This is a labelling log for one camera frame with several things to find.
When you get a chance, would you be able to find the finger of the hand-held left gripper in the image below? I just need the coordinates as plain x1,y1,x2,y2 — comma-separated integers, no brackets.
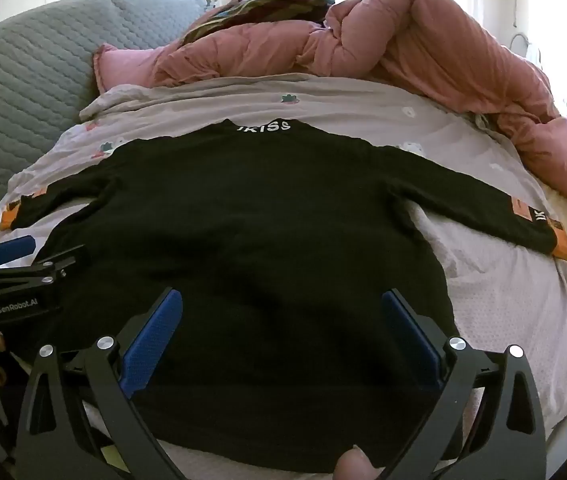
0,235,38,273
0,244,90,286

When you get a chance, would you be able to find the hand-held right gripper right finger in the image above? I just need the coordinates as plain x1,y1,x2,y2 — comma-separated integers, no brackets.
381,287,549,480

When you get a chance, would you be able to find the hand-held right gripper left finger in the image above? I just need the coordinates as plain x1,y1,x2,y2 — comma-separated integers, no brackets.
14,286,187,480

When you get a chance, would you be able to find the striped dark cloth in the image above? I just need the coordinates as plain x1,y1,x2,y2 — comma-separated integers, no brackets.
184,0,337,43

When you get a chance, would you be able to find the pink duvet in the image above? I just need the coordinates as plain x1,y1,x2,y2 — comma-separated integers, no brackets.
154,0,567,211

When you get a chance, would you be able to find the black sweater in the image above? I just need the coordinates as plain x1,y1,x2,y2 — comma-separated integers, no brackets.
1,119,567,476

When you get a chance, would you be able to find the pink pillow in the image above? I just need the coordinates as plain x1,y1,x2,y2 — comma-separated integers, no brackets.
94,44,174,95

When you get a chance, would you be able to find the grey quilted cover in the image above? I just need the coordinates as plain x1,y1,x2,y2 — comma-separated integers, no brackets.
0,0,219,241

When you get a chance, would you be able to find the printed light bedsheet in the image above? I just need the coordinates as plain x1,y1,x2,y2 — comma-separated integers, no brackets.
0,74,567,480

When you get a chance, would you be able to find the person's right hand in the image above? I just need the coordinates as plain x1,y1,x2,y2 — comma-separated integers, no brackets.
333,447,385,480

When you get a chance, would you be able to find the person's green top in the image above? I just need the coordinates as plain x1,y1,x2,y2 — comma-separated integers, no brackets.
98,447,130,479

